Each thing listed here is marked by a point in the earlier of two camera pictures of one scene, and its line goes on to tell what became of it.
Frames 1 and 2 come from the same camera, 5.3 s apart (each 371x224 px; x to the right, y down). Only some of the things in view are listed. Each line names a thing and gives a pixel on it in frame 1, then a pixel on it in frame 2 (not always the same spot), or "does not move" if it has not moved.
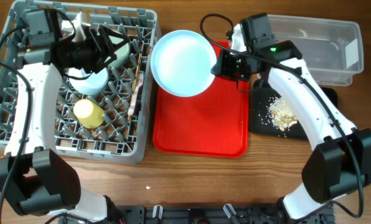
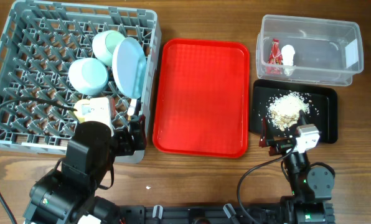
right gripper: (221, 68) -> (280, 147)
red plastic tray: (215, 122) does not move
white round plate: (182, 62) -> (129, 64)
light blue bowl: (89, 85) does not move
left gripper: (104, 55) -> (126, 145)
